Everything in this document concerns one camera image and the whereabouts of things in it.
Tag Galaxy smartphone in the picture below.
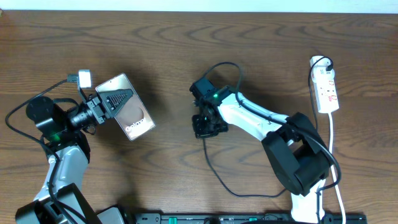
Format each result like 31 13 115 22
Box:
96 73 155 141

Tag black charging cable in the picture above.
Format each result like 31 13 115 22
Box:
202 55 335 198

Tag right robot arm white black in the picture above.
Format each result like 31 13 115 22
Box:
189 77 335 223

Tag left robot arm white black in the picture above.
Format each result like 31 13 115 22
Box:
15 89 135 223

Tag white power strip, red switches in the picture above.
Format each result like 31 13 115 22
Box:
310 55 339 114

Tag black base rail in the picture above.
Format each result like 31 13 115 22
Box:
133 212 368 224

